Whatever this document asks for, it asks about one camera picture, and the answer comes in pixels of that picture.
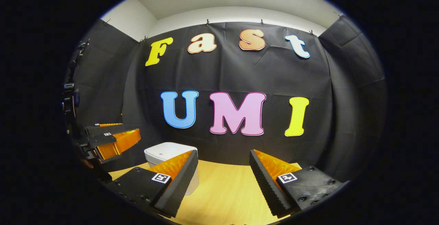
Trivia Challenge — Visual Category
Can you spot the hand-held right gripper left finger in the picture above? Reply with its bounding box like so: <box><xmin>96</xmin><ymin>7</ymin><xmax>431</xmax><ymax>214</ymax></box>
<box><xmin>103</xmin><ymin>150</ymin><xmax>199</xmax><ymax>218</ymax></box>

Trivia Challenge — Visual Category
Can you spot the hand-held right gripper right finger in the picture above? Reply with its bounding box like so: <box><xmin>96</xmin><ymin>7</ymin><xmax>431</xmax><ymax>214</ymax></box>
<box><xmin>249</xmin><ymin>150</ymin><xmax>345</xmax><ymax>218</ymax></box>

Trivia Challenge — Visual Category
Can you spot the grey desktop garbage bin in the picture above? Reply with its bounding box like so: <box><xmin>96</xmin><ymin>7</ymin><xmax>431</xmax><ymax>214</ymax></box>
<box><xmin>144</xmin><ymin>142</ymin><xmax>200</xmax><ymax>197</ymax></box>

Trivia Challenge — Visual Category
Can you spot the wooden desktop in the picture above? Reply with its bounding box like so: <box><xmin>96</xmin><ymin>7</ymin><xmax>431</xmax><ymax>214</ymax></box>
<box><xmin>108</xmin><ymin>160</ymin><xmax>302</xmax><ymax>225</ymax></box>

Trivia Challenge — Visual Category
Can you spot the black backdrop cloth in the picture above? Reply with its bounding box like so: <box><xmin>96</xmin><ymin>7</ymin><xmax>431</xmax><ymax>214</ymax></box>
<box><xmin>65</xmin><ymin>14</ymin><xmax>388</xmax><ymax>184</ymax></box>

